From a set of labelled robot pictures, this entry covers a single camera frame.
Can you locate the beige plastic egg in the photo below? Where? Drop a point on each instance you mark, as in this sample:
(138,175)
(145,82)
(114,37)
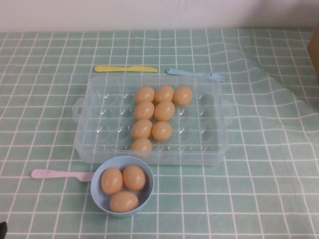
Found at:
(164,111)
(124,202)
(144,110)
(141,147)
(183,95)
(134,178)
(111,181)
(142,129)
(145,94)
(162,131)
(164,94)

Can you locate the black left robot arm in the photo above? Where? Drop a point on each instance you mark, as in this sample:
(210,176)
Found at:
(3,230)

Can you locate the clear plastic egg box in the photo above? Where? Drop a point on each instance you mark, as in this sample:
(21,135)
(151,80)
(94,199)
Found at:
(107,129)

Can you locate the brown cardboard box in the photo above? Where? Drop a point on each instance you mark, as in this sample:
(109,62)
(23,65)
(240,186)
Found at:
(314,42)

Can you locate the light blue plastic fork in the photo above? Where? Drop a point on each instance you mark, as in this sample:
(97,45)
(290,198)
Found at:
(189,73)

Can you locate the yellow plastic knife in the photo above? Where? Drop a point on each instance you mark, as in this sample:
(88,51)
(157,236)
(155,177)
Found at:
(119,69)

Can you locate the light blue bowl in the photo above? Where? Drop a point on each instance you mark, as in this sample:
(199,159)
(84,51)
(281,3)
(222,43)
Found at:
(96,191)

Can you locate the pink plastic knife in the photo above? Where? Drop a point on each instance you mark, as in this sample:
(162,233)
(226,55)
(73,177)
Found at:
(49,173)

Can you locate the green checked tablecloth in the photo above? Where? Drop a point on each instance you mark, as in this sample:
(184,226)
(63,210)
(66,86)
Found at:
(37,112)

